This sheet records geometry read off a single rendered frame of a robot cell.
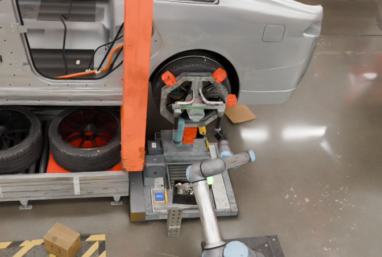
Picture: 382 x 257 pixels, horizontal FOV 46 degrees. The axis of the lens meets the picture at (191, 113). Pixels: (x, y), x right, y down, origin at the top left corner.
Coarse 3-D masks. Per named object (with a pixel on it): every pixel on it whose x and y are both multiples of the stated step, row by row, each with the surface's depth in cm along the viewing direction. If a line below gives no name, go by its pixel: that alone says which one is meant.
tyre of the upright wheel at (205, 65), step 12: (168, 60) 365; (180, 60) 358; (192, 60) 357; (204, 60) 359; (216, 60) 371; (156, 72) 370; (180, 72) 356; (156, 84) 363; (228, 84) 371; (156, 96) 369; (156, 108) 377
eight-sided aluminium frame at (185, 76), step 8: (184, 72) 353; (192, 72) 354; (200, 72) 355; (208, 72) 357; (176, 80) 355; (184, 80) 351; (192, 80) 352; (200, 80) 353; (208, 80) 354; (168, 88) 354; (224, 88) 363; (224, 96) 368; (160, 104) 369; (160, 112) 370; (168, 112) 376; (168, 120) 377; (192, 120) 387; (200, 120) 388; (208, 120) 383
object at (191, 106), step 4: (172, 104) 344; (192, 104) 347; (196, 104) 347; (200, 104) 348; (204, 104) 348; (208, 104) 349; (224, 104) 351; (172, 108) 343; (176, 108) 344; (180, 108) 344; (184, 108) 345; (188, 108) 346; (192, 108) 346; (196, 108) 347; (200, 108) 347; (204, 108) 348; (208, 108) 348; (212, 108) 349; (216, 108) 350; (220, 108) 350; (224, 108) 351
